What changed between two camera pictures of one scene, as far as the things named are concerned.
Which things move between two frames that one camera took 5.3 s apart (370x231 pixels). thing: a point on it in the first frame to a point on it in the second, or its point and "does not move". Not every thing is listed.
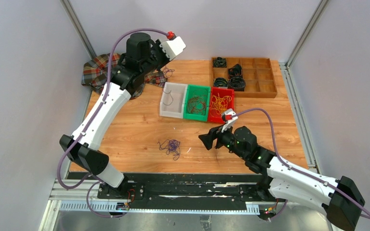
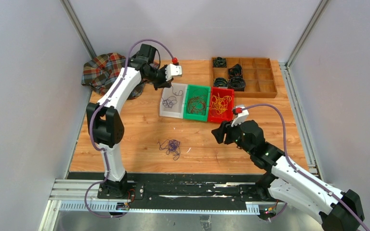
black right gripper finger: (207, 138) to (218, 133)
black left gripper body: (158, 58) to (160, 76)
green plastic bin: (197, 103) does not move
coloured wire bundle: (171, 145) does not move
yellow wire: (225, 101) does not move
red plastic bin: (221, 99) does not move
